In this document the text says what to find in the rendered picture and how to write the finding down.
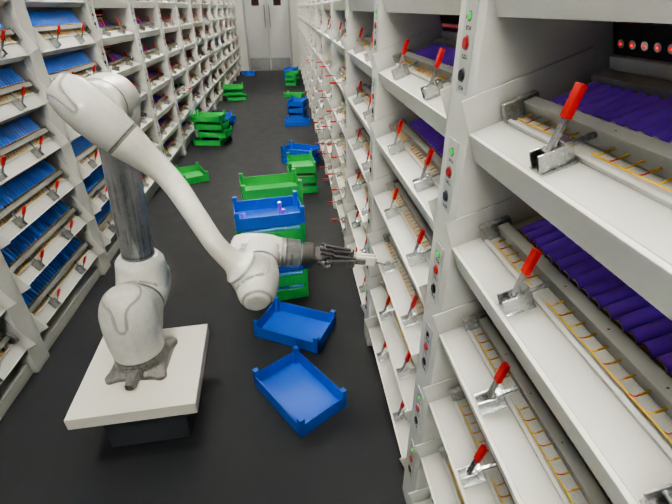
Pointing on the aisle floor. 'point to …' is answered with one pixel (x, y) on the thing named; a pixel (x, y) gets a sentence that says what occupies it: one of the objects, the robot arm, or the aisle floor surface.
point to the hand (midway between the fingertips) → (364, 259)
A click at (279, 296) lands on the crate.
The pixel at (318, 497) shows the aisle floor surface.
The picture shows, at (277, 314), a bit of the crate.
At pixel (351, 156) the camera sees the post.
